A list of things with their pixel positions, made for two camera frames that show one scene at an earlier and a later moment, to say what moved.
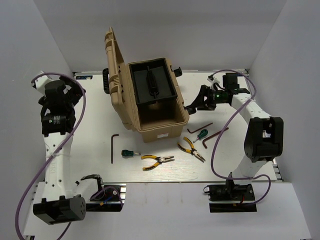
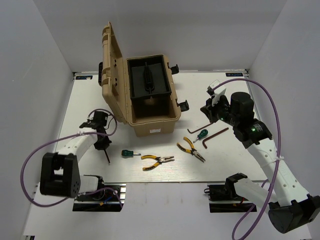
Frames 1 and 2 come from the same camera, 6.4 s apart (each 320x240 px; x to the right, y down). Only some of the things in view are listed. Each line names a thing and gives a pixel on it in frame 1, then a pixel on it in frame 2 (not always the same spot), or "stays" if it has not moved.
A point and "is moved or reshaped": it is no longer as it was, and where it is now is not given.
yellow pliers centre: (160, 159) stays
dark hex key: (112, 136) -> (106, 154)
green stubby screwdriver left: (128, 153) stays
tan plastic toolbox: (158, 120) is moved or reshaped
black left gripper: (74, 91) -> (100, 145)
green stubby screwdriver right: (203, 133) stays
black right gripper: (199, 102) -> (209, 109)
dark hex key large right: (211, 136) stays
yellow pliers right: (193, 151) stays
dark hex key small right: (198, 129) stays
